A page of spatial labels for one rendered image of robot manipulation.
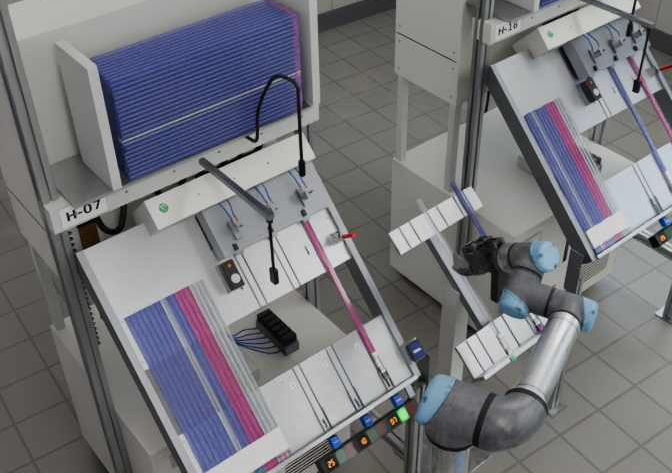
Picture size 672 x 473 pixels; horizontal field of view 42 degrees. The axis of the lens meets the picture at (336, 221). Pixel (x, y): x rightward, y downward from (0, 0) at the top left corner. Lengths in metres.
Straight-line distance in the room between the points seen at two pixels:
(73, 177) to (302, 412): 0.84
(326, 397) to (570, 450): 1.21
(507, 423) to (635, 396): 1.76
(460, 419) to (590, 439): 1.58
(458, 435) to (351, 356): 0.64
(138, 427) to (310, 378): 0.53
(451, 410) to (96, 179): 0.98
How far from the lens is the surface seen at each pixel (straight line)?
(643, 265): 4.14
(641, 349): 3.75
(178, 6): 2.26
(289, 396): 2.36
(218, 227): 2.28
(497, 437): 1.85
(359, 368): 2.45
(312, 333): 2.78
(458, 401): 1.85
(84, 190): 2.14
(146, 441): 2.57
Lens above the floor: 2.60
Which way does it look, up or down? 38 degrees down
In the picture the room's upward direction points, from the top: 1 degrees counter-clockwise
